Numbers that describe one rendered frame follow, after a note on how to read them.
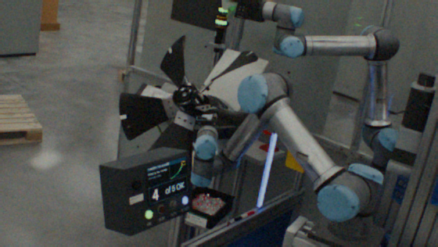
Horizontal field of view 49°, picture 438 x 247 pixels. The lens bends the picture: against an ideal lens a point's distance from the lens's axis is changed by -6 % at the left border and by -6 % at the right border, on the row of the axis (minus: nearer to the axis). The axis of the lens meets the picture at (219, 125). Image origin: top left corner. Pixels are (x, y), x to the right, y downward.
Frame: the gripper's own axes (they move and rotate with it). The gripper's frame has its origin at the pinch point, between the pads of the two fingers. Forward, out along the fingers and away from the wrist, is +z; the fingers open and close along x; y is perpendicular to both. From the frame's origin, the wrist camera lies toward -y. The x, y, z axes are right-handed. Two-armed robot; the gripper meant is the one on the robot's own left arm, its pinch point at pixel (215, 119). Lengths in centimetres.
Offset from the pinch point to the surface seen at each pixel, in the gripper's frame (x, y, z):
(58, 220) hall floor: 106, 104, 90
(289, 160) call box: 19.8, -33.3, 8.8
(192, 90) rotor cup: -8.1, 10.9, 13.8
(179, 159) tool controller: -7, 8, -62
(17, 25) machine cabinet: 32, 307, 504
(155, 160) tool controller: -9, 14, -69
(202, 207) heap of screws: 32.3, 2.9, -15.9
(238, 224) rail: 33.5, -11.3, -26.4
